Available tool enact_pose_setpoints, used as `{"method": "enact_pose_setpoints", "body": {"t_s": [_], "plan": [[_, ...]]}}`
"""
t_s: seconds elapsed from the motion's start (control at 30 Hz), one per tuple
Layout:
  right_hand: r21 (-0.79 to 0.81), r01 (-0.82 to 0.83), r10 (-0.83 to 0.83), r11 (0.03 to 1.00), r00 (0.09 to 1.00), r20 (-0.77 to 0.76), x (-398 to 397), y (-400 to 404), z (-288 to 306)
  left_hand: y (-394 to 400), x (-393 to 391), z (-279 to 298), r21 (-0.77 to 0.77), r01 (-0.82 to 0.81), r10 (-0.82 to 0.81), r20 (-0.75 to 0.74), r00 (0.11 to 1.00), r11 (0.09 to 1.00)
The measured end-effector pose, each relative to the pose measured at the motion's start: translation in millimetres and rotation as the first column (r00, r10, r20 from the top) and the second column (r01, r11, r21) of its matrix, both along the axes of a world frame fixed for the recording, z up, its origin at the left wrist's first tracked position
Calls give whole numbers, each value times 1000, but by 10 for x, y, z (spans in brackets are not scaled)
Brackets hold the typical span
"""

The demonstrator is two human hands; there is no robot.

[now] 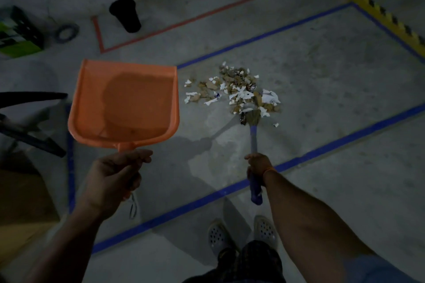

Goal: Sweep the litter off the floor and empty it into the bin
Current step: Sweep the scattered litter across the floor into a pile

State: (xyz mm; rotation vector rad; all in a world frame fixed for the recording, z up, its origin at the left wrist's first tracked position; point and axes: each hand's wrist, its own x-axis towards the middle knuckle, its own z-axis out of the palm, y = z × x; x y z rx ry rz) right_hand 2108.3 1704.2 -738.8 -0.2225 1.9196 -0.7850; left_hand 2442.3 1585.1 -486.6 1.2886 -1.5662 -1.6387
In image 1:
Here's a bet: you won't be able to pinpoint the person's right hand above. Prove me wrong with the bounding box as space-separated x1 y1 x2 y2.
244 153 274 188

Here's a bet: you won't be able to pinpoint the person's left hand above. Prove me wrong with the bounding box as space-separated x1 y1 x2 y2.
78 149 154 222

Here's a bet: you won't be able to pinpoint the grass broom with metal handle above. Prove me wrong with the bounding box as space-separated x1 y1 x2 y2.
240 108 263 206

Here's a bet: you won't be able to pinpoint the orange plastic dustpan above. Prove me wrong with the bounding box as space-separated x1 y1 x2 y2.
67 59 181 220

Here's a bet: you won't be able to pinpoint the pile of paper scraps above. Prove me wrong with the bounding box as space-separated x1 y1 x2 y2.
183 62 282 128

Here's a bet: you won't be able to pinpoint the black bucket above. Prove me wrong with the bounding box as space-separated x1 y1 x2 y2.
108 0 143 34

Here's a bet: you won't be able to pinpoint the person's left forearm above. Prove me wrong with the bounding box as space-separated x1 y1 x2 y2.
25 206 107 283

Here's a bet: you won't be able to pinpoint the person's right forearm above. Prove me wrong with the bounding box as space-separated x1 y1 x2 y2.
262 170 412 283

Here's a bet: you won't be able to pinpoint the black patterned trousers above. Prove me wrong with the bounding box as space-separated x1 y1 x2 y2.
182 240 286 283

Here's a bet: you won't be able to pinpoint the black plastic table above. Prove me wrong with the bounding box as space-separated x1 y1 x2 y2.
0 91 69 158

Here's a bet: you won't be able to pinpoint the blue patterned shirt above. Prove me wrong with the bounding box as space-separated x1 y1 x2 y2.
342 254 419 283

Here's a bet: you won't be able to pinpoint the green and black crate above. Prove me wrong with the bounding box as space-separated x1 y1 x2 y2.
0 5 45 59

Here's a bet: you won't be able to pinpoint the grey cable coil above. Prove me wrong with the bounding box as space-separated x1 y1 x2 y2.
53 23 80 44

